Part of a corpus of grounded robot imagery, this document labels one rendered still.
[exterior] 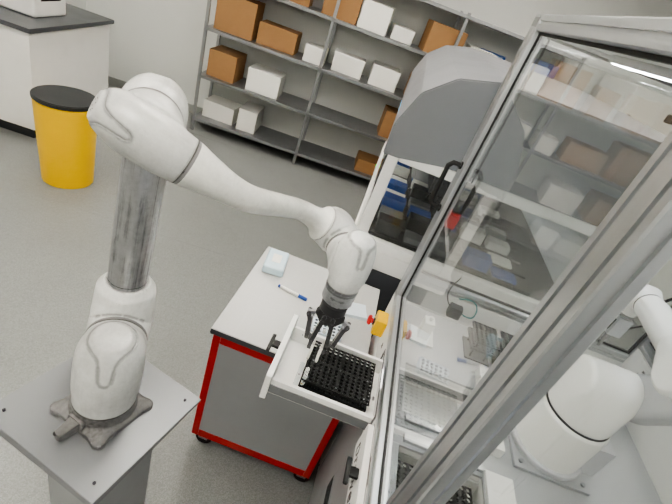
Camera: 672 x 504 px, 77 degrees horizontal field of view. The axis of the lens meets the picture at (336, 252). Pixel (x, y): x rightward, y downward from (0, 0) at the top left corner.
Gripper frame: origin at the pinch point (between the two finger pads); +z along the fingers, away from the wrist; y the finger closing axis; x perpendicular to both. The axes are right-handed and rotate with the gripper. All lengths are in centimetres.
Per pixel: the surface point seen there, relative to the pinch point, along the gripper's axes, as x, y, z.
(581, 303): -49, 23, -70
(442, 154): 85, 21, -45
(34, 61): 211, -277, 34
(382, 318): 37.1, 20.6, 8.5
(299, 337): 16.6, -6.1, 13.7
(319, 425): 16, 14, 54
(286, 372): 2.1, -5.8, 16.0
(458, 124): 85, 21, -58
